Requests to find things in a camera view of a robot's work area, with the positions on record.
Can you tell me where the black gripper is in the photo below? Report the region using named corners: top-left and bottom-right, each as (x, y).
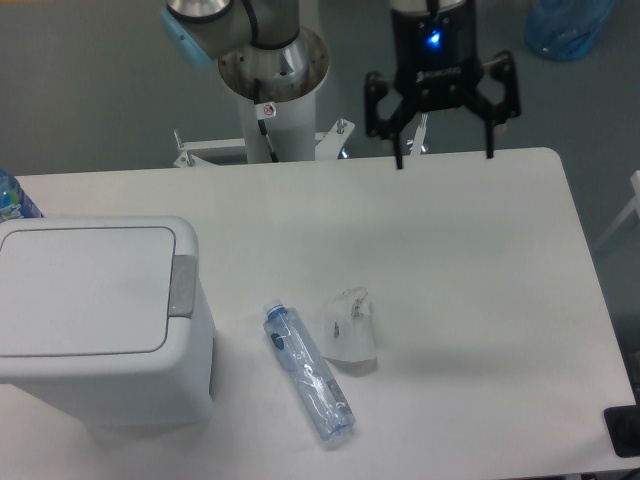
top-left (364, 1), bottom-right (521, 170)

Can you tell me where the white push-lid trash can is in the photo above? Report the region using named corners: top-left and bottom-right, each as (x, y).
top-left (1, 216), bottom-right (216, 426)

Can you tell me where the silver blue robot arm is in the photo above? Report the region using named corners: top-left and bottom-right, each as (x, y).
top-left (161, 1), bottom-right (521, 163)

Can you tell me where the blue plastic bag on floor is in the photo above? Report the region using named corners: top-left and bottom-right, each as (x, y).
top-left (524, 0), bottom-right (616, 62)

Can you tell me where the crumpled clear plastic bag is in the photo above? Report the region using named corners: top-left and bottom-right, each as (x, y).
top-left (320, 287), bottom-right (377, 363)

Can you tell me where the clear blue plastic bottle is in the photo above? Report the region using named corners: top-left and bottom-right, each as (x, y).
top-left (263, 300), bottom-right (356, 441)

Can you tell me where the black device at table corner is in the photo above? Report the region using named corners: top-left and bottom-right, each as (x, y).
top-left (604, 405), bottom-right (639, 458)

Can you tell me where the blue labelled bottle at edge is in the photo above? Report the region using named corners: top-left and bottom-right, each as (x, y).
top-left (0, 169), bottom-right (44, 222)

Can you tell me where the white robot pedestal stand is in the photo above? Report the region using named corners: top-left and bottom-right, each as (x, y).
top-left (172, 24), bottom-right (432, 169)

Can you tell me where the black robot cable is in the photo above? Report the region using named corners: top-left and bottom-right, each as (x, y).
top-left (252, 78), bottom-right (280, 164)

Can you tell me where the white furniture frame at right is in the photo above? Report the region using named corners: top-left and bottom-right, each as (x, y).
top-left (594, 170), bottom-right (639, 255)

